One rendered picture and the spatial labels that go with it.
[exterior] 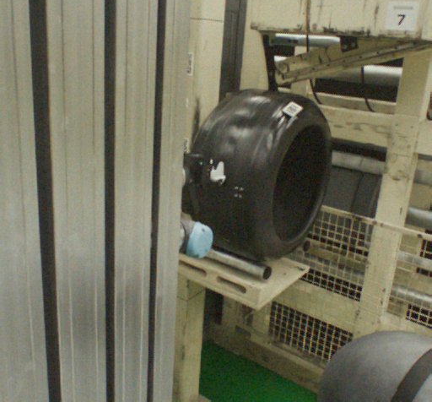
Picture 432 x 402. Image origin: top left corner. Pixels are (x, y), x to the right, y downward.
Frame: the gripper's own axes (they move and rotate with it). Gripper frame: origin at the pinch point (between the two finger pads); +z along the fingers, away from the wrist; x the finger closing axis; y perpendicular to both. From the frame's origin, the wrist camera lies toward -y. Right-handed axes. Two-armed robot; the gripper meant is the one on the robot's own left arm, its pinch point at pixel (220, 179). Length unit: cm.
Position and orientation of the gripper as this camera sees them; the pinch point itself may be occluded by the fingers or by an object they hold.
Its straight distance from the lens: 132.0
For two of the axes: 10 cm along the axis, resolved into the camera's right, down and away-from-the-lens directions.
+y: 1.4, -9.7, -2.0
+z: 5.8, -0.9, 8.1
